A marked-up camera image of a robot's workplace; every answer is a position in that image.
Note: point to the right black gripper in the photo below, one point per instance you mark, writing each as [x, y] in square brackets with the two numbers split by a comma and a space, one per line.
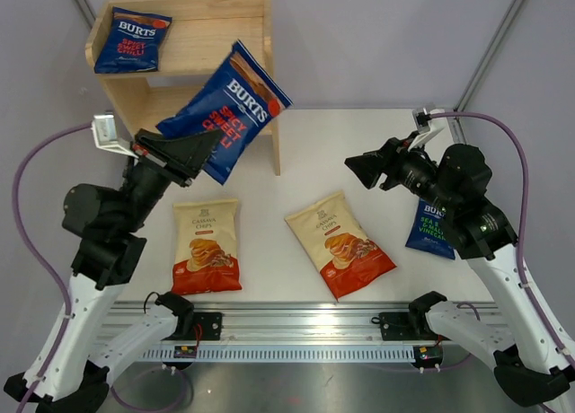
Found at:
[369, 167]

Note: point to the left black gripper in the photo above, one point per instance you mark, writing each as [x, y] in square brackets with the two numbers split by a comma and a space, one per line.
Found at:
[190, 153]

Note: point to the blue Burts chilli bag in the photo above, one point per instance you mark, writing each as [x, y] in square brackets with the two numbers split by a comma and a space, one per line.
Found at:
[133, 43]

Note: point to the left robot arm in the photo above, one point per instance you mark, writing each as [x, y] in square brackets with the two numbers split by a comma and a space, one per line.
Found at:
[67, 376]

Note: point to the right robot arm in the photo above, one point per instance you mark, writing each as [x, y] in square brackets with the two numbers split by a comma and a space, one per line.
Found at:
[528, 360]

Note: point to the right cassava chips bag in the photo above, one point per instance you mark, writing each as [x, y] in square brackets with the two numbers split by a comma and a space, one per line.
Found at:
[342, 253]

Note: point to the cassava chips bag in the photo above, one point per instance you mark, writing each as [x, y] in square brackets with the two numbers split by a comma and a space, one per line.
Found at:
[206, 255]
[342, 253]

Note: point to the left cassava chips bag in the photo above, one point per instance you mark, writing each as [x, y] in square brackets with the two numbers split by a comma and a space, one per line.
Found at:
[206, 255]

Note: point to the wooden two-tier shelf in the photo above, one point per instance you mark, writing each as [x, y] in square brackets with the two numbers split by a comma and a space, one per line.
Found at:
[200, 37]

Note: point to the Burts sea salt vinegar bag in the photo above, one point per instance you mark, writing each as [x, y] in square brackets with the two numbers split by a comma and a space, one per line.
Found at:
[426, 235]

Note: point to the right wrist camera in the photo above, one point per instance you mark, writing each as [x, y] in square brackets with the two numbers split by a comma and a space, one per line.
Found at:
[426, 127]

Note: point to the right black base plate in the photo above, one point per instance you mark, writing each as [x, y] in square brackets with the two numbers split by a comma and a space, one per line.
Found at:
[396, 326]

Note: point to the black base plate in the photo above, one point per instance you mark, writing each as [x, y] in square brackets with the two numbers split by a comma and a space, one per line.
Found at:
[203, 326]
[396, 326]

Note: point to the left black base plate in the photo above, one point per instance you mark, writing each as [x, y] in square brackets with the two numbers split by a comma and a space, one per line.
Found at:
[203, 326]

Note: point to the white slotted cable duct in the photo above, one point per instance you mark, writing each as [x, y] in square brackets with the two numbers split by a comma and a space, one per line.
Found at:
[279, 354]

